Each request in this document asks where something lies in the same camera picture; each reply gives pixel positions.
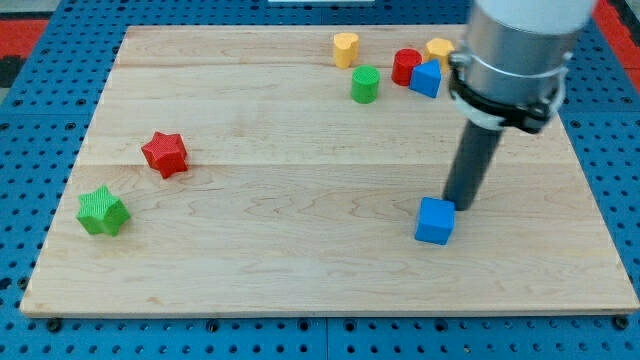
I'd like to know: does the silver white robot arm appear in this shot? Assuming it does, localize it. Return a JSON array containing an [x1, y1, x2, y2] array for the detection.
[[449, 0, 595, 134]]

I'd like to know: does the blue triangular prism block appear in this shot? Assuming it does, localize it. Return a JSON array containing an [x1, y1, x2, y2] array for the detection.
[[409, 60, 442, 98]]

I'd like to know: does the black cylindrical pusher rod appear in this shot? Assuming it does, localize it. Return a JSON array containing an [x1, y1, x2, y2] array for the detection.
[[442, 120, 503, 211]]

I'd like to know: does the black cable clamp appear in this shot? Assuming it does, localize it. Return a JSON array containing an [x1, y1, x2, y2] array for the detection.
[[449, 69, 566, 134]]

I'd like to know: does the green cylinder block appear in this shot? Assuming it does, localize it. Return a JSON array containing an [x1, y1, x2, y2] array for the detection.
[[351, 65, 380, 104]]

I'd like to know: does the blue cube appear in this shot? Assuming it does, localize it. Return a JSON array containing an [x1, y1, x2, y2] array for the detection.
[[414, 197, 455, 246]]

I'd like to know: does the light wooden board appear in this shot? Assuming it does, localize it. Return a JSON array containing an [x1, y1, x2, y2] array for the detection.
[[21, 25, 639, 319]]

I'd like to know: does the green star block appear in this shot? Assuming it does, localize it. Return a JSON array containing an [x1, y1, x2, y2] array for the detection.
[[76, 185, 131, 236]]

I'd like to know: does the yellow hexagon block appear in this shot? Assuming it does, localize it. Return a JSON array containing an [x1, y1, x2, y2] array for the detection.
[[423, 38, 455, 74]]

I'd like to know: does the red star block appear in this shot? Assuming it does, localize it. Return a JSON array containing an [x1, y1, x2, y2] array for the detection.
[[141, 131, 188, 179]]

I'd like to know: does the yellow heart block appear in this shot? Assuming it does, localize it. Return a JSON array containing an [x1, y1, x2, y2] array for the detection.
[[333, 32, 359, 69]]

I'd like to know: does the red cylinder block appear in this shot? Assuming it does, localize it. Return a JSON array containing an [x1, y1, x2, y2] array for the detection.
[[391, 48, 422, 86]]

